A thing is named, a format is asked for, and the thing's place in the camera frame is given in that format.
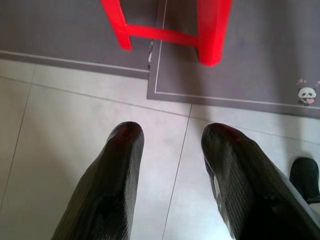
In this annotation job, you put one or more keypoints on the red plastic stool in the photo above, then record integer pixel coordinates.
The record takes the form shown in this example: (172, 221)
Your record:
(212, 30)

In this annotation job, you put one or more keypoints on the black robot foot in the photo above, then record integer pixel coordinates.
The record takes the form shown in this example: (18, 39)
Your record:
(306, 175)

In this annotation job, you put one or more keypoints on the grey panda print floor mat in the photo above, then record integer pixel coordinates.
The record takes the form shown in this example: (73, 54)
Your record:
(250, 62)

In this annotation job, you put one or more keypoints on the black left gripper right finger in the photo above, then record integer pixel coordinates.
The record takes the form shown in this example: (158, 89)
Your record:
(245, 180)

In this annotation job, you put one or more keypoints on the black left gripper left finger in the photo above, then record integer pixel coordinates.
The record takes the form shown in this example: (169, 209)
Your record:
(110, 180)

